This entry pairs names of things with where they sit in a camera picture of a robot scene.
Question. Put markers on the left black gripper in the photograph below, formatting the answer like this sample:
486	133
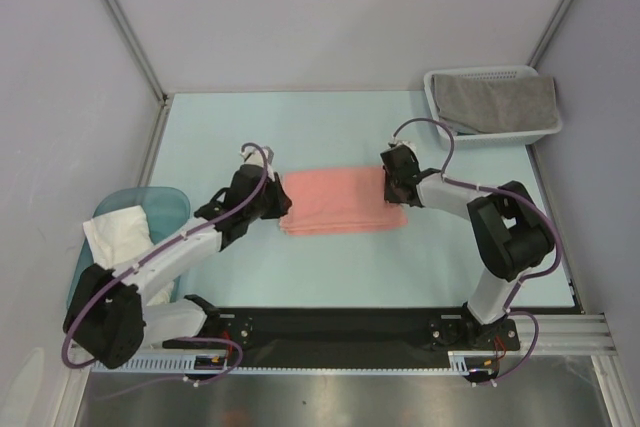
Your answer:
282	202

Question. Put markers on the aluminium corner post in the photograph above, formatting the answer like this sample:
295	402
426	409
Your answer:
131	41
550	31

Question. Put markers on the white perforated plastic basket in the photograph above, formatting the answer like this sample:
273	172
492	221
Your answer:
485	73

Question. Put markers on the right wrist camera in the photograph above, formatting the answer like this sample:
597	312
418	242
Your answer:
395	142

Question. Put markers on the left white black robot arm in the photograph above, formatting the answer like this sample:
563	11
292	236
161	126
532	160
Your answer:
110	316

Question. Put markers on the aluminium frame rail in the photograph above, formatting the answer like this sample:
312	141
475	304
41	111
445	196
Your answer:
565	332

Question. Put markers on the slotted cable duct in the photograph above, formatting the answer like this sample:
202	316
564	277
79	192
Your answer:
333	360

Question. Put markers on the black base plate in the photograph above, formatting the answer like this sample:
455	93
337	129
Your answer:
345	328

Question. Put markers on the pink striped towel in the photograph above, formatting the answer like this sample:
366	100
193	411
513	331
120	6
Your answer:
339	201

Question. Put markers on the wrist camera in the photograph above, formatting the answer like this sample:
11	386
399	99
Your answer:
395	142
260	156

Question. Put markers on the left aluminium corner post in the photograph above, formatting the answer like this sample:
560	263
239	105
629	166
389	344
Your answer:
131	41

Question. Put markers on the right aluminium corner post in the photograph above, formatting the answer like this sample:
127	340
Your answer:
550	31

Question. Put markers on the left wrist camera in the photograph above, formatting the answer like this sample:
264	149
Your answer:
260	156

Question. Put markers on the grey terry towel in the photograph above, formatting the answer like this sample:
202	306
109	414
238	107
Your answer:
475	106

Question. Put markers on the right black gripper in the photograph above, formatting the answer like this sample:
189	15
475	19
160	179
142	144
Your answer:
392	187

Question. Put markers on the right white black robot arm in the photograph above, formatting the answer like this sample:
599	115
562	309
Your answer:
512	237

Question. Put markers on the white towel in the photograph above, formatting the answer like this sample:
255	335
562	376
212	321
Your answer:
118	237

